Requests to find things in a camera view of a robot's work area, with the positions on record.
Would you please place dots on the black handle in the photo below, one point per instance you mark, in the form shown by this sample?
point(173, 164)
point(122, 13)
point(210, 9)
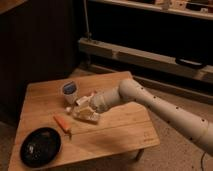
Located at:
point(190, 64)

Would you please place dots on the white cup with blue sponge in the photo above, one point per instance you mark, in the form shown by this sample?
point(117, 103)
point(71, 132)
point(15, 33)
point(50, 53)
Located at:
point(69, 91)

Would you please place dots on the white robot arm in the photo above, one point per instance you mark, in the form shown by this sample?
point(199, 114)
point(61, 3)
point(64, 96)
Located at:
point(197, 130)

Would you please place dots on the vertical metal pole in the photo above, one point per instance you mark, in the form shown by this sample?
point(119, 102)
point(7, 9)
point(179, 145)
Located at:
point(88, 33)

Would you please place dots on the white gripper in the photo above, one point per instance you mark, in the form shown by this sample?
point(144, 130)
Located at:
point(84, 112)

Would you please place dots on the long white shelf rail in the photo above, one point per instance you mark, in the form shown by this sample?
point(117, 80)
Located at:
point(144, 59)

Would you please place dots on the wooden table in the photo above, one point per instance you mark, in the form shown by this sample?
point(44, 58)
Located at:
point(122, 129)

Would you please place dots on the black ceramic bowl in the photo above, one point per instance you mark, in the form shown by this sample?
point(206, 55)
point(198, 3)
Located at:
point(40, 147)

